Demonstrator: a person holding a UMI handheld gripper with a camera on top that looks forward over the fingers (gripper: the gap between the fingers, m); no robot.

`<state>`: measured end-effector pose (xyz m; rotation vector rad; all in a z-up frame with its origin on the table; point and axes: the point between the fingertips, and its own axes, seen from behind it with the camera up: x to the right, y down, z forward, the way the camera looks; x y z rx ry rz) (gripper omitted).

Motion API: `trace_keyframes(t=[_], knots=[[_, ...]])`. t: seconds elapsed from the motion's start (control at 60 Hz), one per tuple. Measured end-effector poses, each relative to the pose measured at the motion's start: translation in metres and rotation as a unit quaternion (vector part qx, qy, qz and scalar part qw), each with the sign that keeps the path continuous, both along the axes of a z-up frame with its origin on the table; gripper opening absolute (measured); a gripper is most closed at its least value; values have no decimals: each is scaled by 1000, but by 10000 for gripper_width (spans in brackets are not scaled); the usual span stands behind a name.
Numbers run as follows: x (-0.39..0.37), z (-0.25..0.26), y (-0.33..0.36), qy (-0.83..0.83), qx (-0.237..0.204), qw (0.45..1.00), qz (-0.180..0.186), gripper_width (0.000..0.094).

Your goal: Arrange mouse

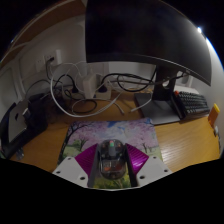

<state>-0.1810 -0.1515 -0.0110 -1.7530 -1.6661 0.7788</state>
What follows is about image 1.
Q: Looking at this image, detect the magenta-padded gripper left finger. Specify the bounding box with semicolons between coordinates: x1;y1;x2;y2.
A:
52;143;100;189

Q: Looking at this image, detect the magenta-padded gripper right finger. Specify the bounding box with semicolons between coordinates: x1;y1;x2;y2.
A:
124;143;173;188

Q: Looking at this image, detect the transparent computer mouse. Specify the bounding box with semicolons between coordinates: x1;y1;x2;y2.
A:
97;139;128;182

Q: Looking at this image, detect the landscape print mouse pad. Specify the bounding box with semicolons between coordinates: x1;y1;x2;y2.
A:
57;117;164;190

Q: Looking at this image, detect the black case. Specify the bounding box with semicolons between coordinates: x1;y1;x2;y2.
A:
0;92;51;160

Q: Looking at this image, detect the white power strip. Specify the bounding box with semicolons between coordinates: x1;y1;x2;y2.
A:
94;87;113;101

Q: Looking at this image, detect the white charger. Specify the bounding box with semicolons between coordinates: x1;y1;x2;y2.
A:
82;68;98;99

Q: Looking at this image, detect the black keyboard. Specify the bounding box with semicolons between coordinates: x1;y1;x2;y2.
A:
173;89;212;120

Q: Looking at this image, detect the small orange box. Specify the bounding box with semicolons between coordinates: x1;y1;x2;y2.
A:
207;103;221;128

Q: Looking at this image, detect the black computer monitor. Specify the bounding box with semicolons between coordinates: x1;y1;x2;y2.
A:
84;0;213;126

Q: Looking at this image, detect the white cable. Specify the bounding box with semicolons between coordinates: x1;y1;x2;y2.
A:
49;61;148;118

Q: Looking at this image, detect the white wall socket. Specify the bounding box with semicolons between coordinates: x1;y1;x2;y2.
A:
34;49;64;68

